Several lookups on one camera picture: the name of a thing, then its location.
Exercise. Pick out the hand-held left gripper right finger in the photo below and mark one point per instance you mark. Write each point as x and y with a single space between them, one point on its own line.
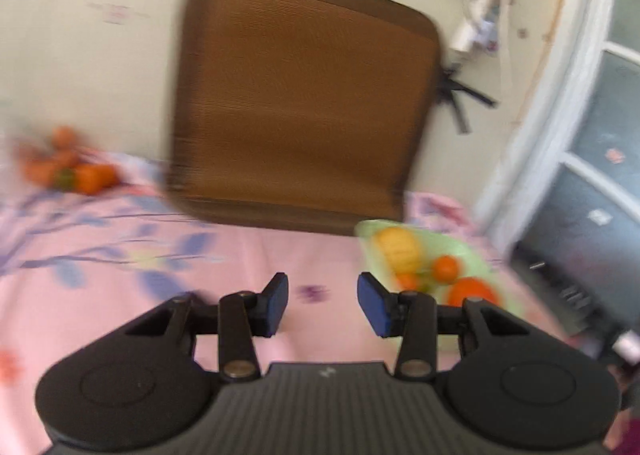
372 307

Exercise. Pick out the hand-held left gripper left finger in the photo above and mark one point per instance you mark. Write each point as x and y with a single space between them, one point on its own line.
275 307

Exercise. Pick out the small tangerine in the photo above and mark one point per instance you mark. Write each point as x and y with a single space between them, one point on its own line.
445 269
407 281

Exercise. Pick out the large yellow grapefruit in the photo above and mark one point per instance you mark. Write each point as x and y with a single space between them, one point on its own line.
400 247

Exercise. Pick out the large orange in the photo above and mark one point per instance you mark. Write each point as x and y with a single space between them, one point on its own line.
472 292

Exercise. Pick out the light green plastic basket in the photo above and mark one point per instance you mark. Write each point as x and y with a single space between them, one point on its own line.
465 250

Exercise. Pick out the pile of small orange fruits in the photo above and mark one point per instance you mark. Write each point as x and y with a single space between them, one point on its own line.
75 170

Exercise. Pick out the pink printed blanket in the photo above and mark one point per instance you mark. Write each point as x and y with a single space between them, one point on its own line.
125 255

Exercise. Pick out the black tape strips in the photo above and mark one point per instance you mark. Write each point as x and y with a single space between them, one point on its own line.
462 100

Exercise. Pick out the white plastic wrap bundle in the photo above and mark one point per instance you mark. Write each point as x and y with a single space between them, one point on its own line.
477 27

